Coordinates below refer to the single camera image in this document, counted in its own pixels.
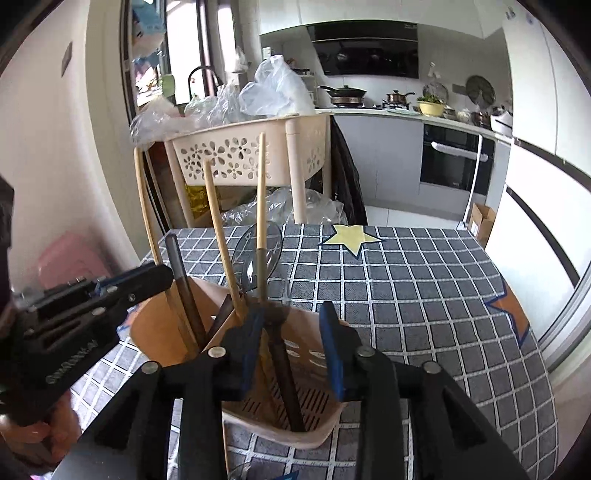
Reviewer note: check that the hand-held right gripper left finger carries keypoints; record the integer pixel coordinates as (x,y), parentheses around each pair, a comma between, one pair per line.
(251,341)

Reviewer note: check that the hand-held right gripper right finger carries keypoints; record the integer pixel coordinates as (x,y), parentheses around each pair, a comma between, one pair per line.
(332,350)

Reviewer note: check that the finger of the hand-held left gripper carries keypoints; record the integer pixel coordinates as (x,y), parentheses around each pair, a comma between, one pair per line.
(147,279)
(115,280)

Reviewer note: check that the beige plastic utensil holder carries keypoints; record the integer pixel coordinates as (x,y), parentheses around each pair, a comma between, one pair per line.
(152,330)

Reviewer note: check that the person's left hand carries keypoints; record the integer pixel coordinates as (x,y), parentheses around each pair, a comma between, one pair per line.
(37,438)

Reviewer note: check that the pink plastic stool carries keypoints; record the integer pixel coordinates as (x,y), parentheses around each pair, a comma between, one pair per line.
(64,258)

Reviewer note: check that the yellow packages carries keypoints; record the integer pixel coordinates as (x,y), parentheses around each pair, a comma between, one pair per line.
(196,203)

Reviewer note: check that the grey checked star tablecloth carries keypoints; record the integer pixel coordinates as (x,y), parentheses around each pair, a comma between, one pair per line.
(415,300)

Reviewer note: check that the crumpled clear plastic bag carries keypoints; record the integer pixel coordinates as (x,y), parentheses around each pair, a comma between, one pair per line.
(318,205)

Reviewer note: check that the clear plastic bags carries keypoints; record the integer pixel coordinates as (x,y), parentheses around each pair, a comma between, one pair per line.
(152,120)

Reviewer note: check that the dark hanging jacket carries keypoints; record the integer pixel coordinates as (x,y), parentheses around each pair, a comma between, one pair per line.
(346,184)

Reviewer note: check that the beige basket trolley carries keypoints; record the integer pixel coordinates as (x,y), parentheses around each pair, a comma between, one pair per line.
(295,161)

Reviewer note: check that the small cardboard box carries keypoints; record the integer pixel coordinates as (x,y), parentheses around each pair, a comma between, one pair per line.
(480,221)

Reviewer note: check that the black kitchen faucet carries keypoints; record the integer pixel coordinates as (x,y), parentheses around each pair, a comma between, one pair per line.
(202,69)

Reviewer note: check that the black built-in oven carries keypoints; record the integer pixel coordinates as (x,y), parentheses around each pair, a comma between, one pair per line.
(448,161)

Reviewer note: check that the white mop pole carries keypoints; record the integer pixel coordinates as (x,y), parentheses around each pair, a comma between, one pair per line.
(475,175)

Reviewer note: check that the white plastic bag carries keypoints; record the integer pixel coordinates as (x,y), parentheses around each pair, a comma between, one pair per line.
(277,87)

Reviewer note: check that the small hanging white bag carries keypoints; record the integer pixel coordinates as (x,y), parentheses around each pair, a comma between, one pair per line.
(239,60)

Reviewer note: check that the blue hanging bag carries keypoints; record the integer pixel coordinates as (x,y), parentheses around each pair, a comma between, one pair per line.
(147,21)

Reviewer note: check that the black wok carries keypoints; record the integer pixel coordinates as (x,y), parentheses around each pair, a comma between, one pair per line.
(344,92)

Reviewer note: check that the steel cooking pot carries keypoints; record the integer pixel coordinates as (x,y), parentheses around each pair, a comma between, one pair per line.
(398,98)

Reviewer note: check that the yellow bowl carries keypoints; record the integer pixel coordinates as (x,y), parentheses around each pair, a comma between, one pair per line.
(431,108)

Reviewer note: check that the small steel pot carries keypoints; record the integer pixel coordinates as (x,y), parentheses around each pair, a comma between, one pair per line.
(480,117)

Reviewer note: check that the white rice cooker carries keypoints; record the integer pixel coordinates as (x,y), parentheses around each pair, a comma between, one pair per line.
(501,121)

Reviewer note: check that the black range hood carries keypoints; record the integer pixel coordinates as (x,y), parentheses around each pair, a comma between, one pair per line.
(364,55)

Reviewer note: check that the round steamer rack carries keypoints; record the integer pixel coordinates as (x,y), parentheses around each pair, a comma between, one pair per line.
(480,90)

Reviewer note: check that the white refrigerator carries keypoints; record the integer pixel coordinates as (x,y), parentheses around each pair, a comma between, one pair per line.
(531,92)

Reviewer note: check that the white upper cabinets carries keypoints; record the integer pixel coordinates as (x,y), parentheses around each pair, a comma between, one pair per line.
(369,11)

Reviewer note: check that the grey wall switch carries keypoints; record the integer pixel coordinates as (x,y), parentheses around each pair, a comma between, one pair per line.
(67,57)

